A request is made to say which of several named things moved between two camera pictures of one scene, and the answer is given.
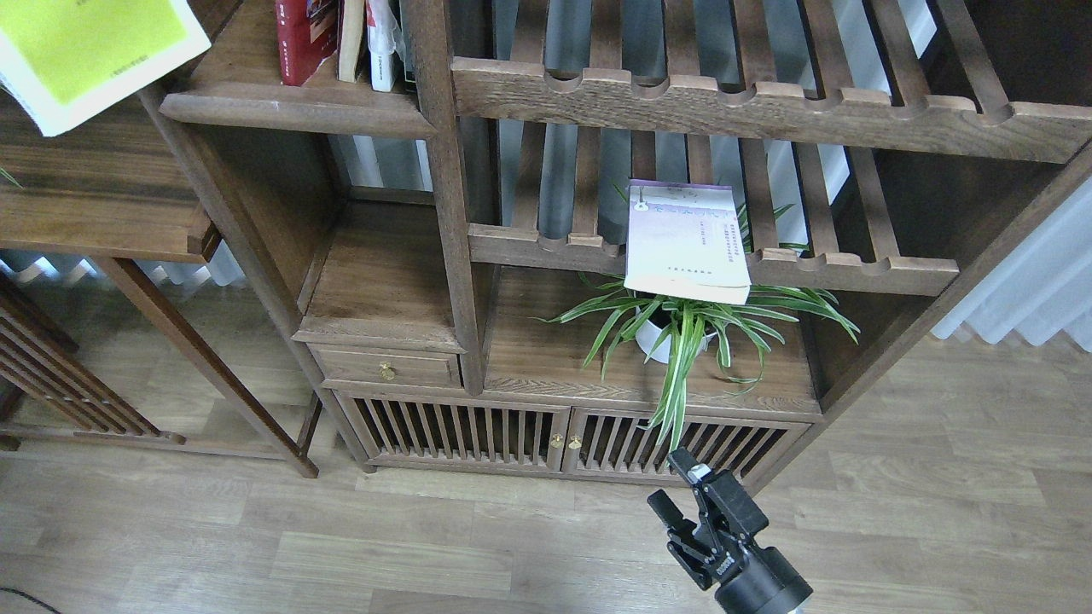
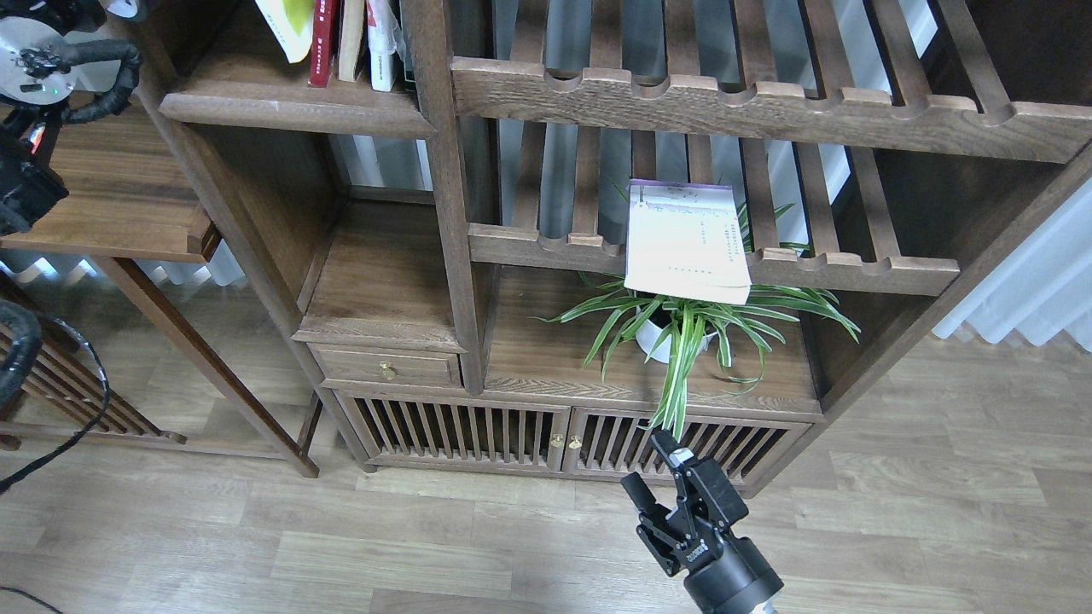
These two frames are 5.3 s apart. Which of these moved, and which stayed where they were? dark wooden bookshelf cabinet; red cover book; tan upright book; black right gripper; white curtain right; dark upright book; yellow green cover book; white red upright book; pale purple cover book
Moved: red cover book; black right gripper; yellow green cover book
Stayed: tan upright book; dark wooden bookshelf cabinet; white red upright book; dark upright book; white curtain right; pale purple cover book
